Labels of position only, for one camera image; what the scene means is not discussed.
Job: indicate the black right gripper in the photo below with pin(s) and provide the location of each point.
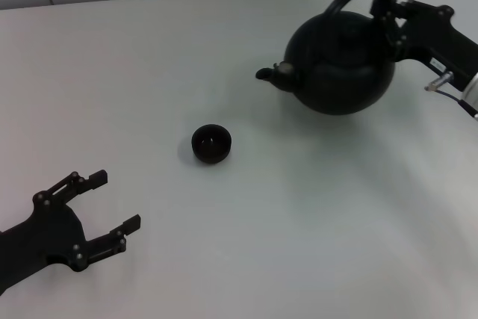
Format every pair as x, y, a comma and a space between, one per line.
429, 39

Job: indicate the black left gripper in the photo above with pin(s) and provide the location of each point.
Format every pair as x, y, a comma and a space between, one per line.
45, 233

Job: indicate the black round teapot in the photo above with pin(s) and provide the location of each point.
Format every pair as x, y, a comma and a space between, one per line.
336, 72

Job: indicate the small dark teacup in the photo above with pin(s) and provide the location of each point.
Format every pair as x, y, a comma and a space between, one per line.
211, 145

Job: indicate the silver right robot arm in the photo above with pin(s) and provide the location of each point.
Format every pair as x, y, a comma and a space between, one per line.
472, 91

